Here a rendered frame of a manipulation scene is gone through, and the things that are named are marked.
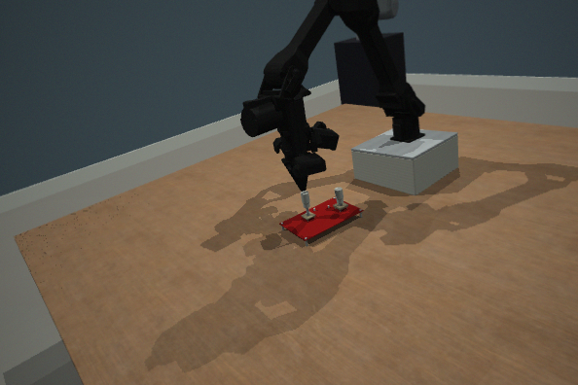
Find red circuit board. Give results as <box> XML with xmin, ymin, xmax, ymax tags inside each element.
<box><xmin>280</xmin><ymin>187</ymin><xmax>364</xmax><ymax>246</ymax></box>

